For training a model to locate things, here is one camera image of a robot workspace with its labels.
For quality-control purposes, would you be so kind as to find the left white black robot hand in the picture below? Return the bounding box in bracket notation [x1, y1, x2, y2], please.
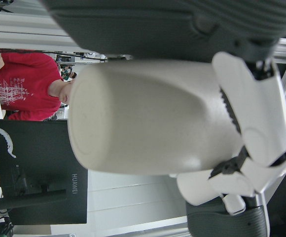
[40, 0, 286, 237]

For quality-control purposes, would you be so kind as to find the beige paper cup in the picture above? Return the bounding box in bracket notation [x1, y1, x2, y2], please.
[67, 60, 244, 176]

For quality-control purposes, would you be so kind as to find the person in red shirt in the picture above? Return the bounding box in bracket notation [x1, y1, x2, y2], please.
[0, 50, 78, 121]

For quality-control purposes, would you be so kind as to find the black Huawei monitor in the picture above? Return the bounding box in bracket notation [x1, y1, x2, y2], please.
[0, 118, 88, 226]

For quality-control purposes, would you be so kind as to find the white curved plastic hook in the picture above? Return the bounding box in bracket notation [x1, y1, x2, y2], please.
[0, 122, 18, 159]

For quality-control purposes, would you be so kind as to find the black monitor stand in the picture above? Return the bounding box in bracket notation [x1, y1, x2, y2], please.
[0, 189, 68, 213]

